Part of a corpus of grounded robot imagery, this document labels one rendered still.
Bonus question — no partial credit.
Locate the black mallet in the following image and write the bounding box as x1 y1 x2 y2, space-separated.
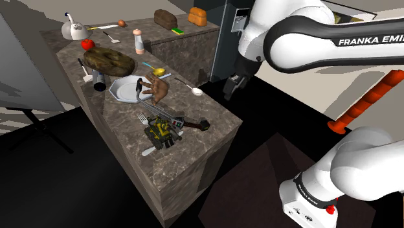
182 117 211 132

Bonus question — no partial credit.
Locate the red tomato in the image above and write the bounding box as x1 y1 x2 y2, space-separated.
81 38 96 52

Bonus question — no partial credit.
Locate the framed wall picture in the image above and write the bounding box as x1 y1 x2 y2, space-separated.
321 0 378 25

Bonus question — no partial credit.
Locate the black-handled white spatula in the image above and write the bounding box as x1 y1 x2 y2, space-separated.
77 58 93 83

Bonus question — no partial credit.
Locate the dark metal cup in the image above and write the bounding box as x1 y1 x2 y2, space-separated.
91 70 107 93

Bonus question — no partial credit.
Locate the yellow scoop with teal handle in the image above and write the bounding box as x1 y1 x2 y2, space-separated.
141 62 166 77

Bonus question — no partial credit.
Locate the brown hand figure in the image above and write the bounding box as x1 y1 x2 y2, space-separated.
139 74 170 107

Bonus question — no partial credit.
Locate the dark refrigerator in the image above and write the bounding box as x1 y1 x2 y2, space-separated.
209 0 254 85

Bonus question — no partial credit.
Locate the large brown potato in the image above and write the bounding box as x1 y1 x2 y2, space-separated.
83 46 137 78

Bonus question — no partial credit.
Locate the silver spoon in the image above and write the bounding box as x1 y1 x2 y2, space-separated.
174 77 204 97

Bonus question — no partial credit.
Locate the orange bread loaf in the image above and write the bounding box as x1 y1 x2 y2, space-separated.
187 6 208 27

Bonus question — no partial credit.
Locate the yellow toy tank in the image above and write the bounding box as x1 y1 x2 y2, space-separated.
144 115 183 150

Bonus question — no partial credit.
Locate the grey board on black easel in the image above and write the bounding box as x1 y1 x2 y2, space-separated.
0 12 75 155

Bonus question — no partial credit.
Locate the white table knife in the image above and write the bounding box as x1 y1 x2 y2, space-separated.
141 130 185 157

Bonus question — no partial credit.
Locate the white octagonal plate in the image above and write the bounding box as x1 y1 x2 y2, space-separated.
108 74 159 105

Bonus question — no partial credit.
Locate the dark brown bread loaf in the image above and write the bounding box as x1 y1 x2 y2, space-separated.
153 8 179 31

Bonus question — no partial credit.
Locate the silver kettle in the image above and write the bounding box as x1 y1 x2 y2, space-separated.
61 12 93 41

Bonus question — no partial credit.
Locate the yellow-handled knife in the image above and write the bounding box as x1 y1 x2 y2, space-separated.
86 24 118 31

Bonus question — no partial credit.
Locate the orange ribbed bat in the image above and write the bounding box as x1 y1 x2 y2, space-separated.
326 69 404 135

